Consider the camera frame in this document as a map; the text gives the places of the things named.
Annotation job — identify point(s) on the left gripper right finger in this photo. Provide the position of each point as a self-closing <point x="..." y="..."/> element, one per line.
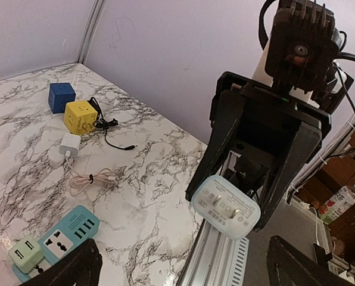
<point x="287" y="265"/>

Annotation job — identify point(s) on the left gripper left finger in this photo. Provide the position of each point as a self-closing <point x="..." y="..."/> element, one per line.
<point x="80" y="267"/>

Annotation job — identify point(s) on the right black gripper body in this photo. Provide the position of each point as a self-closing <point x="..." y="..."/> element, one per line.
<point x="274" y="134"/>

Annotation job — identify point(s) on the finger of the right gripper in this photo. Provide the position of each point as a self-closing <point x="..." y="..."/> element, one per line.
<point x="299" y="150"/>
<point x="229" y="111"/>

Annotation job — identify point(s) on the teal power strip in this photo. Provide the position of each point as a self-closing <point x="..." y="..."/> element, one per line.
<point x="74" y="228"/>

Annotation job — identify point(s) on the green usb charger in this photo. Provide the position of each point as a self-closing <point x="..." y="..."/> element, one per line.
<point x="26" y="254"/>

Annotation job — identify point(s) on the light blue usb charger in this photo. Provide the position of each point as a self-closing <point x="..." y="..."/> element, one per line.
<point x="225" y="207"/>

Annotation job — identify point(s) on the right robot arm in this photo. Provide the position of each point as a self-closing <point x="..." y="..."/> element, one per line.
<point x="260" y="140"/>

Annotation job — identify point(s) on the plastic drink bottle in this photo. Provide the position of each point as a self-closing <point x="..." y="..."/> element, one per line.
<point x="337" y="204"/>

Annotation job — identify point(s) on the white usb charger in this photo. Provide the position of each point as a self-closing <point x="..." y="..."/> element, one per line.
<point x="70" y="145"/>

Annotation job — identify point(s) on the yellow cube socket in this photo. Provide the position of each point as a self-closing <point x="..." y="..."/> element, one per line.
<point x="79" y="117"/>

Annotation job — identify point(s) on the blue cube socket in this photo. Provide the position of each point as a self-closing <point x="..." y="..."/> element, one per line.
<point x="59" y="95"/>

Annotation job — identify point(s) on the front aluminium rail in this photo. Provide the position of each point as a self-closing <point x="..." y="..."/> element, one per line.
<point x="215" y="259"/>

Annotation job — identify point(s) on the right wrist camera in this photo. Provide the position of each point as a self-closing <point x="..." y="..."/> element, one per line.
<point x="303" y="44"/>

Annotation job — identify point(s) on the black power adapter with cable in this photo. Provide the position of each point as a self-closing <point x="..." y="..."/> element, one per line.
<point x="102" y="124"/>

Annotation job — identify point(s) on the right aluminium frame post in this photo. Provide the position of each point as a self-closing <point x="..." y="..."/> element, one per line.
<point x="88" y="34"/>

